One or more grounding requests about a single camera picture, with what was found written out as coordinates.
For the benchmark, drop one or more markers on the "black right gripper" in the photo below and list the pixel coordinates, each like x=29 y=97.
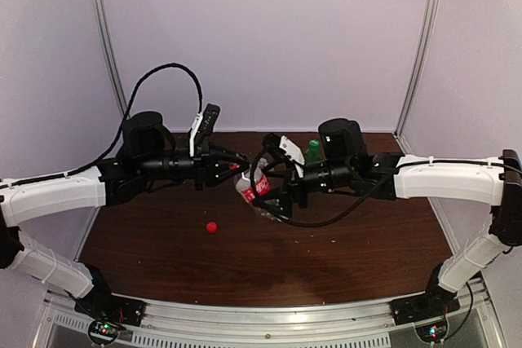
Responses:
x=291 y=183

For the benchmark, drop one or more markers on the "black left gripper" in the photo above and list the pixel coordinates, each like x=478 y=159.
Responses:
x=205 y=168

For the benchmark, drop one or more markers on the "green plastic bottle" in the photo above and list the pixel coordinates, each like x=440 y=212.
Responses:
x=313 y=156

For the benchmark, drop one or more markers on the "green bottle cap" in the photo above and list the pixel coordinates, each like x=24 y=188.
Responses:
x=314 y=144

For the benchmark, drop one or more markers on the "red bottle cap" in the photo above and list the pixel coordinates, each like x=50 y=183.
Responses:
x=212 y=227

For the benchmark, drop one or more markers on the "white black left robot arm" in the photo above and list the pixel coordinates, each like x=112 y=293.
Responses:
x=148 y=154

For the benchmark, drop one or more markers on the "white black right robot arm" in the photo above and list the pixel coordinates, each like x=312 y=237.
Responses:
x=494 y=181

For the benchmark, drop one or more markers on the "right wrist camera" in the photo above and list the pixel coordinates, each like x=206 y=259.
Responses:
x=284 y=150

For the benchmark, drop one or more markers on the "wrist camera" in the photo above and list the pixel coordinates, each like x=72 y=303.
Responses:
x=284 y=150
x=202 y=127

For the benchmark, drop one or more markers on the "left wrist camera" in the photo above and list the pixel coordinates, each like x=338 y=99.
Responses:
x=202 y=127

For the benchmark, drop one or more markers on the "aluminium front rail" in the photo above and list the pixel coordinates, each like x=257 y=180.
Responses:
x=357 y=324

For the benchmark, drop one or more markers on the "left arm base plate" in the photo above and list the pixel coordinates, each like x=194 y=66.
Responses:
x=118 y=310

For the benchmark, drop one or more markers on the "right aluminium frame post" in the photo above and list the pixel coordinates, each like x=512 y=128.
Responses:
x=427 y=26

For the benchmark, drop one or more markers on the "aluminium frame post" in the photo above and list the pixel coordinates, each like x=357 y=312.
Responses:
x=427 y=26
x=109 y=56

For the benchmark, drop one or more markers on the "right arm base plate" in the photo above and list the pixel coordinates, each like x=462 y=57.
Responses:
x=421 y=307

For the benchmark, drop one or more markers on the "left aluminium frame post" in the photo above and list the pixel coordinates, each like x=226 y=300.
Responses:
x=109 y=56

